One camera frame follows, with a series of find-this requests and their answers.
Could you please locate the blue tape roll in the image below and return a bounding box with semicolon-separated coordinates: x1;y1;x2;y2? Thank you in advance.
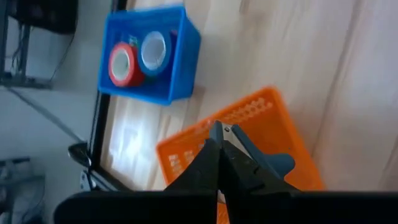
136;30;175;77

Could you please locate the black metal table frame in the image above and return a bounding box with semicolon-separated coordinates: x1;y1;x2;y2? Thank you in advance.
79;0;131;192

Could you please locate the red tape roll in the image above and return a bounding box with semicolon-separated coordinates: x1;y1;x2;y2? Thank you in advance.
108;42;146;88

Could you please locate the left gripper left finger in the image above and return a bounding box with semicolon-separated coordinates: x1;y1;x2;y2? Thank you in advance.
164;138;221;192

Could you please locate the black frame corner knob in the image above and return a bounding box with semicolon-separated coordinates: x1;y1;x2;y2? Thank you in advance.
67;142;93;169

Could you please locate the dark background rack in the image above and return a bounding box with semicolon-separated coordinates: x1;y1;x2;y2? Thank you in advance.
0;0;79;90

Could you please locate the orange plastic basket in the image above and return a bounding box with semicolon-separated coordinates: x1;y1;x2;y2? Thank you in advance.
155;86;326;224

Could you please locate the grey background stand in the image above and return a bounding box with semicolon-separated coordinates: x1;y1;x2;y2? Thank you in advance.
0;156;47;224

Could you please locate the blue plastic basket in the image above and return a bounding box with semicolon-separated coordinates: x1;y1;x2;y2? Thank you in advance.
98;5;202;106

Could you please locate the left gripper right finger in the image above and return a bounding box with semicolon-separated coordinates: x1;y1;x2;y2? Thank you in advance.
219;140;300;192

